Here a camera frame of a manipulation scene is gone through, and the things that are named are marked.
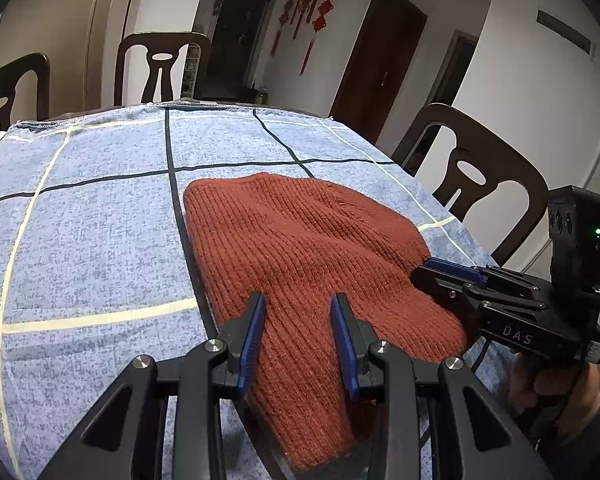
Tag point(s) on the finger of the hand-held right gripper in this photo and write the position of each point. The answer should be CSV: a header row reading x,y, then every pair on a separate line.
x,y
445,285
455,267

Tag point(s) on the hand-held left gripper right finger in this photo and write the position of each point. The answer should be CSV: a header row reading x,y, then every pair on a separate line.
x,y
342,345

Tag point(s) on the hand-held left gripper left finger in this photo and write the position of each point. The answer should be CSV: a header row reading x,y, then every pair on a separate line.
x,y
250,340

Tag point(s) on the rust red knit hat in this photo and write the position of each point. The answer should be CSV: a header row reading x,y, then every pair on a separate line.
x,y
305,240

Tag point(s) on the person's right hand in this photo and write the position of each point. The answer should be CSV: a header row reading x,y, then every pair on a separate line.
x,y
522,385

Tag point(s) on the dark wooden dining chair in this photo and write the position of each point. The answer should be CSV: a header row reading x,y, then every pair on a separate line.
x,y
30,75
159,82
480,132

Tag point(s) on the blue checked tablecloth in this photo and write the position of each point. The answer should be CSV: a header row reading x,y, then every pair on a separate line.
x,y
80,240

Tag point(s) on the dark grey door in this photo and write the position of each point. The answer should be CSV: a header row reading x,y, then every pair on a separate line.
x,y
455,70

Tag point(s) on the dark brown wooden door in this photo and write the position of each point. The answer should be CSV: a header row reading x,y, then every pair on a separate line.
x,y
375,60

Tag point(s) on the dark open doorway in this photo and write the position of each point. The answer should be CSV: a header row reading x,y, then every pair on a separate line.
x,y
240,35

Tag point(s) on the brown grey refrigerator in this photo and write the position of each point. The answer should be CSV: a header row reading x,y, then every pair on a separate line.
x,y
70,20

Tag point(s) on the grey wall vent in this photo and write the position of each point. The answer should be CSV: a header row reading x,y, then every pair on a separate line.
x,y
565,32

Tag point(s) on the narrow wall shelf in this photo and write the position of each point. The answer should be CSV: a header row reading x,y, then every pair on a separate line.
x,y
191,70

